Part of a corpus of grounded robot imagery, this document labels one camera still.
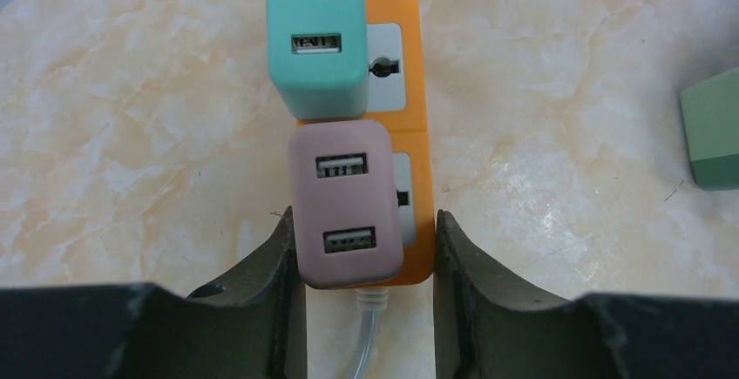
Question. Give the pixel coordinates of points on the teal USB charger plug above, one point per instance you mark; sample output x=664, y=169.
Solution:
x=318, y=56

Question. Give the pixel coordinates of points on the orange power strip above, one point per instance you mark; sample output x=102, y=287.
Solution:
x=397, y=101

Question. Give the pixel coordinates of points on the pink USB charger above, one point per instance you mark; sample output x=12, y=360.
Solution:
x=345, y=213

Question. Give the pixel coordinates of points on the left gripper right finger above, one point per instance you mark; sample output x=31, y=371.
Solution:
x=491, y=323

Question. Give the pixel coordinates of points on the green USB charger plug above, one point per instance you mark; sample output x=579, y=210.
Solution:
x=709, y=113

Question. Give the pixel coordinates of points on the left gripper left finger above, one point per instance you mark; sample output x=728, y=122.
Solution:
x=249, y=322

